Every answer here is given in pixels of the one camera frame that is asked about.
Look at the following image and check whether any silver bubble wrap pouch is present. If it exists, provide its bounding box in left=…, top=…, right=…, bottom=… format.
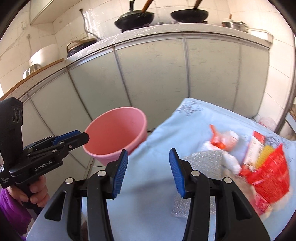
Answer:
left=172, top=151, right=224, bottom=218

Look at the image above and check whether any white foam fruit net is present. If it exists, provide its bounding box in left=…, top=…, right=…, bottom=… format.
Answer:
left=200, top=141, right=242, bottom=175

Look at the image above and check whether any orange white small wrapper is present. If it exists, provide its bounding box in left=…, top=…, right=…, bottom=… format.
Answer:
left=210, top=125, right=239, bottom=152

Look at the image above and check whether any pink white wrapper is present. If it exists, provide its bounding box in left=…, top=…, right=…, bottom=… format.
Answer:
left=251, top=187, right=277, bottom=221

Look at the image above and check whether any red white medicine box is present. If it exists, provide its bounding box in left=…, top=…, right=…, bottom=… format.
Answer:
left=243, top=131, right=265, bottom=169

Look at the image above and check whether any red plastic snack bag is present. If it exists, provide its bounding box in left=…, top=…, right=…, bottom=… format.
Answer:
left=239, top=144, right=290, bottom=204

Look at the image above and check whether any yellow foam fruit net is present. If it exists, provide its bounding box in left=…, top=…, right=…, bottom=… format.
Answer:
left=255, top=145, right=274, bottom=169

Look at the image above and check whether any kitchen counter cabinet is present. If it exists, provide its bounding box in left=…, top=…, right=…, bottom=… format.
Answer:
left=4, top=24, right=272, bottom=145

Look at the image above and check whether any person's left hand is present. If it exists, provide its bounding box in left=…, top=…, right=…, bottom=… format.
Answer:
left=7, top=175, right=50, bottom=207

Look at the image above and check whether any pink plastic bucket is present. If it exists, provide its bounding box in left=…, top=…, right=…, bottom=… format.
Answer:
left=83, top=106, right=147, bottom=166

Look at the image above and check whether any steel bowl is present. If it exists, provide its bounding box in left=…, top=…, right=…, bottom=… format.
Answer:
left=23, top=64, right=42, bottom=79

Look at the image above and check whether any white plastic tray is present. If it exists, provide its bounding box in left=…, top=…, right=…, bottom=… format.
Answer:
left=247, top=28, right=274, bottom=43

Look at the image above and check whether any steel pot with lid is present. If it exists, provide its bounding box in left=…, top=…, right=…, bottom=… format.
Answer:
left=221, top=14, right=248, bottom=33

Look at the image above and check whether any left black wok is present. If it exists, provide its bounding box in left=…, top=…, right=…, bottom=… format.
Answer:
left=114, top=0, right=154, bottom=33

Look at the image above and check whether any black wok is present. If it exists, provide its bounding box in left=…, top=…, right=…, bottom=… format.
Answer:
left=114, top=0, right=154, bottom=33
left=171, top=0, right=209, bottom=23

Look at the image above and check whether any right black wok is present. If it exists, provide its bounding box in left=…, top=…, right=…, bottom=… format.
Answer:
left=171, top=0, right=209, bottom=23

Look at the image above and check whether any black power cable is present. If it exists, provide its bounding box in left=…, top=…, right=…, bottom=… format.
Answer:
left=79, top=8, right=102, bottom=41

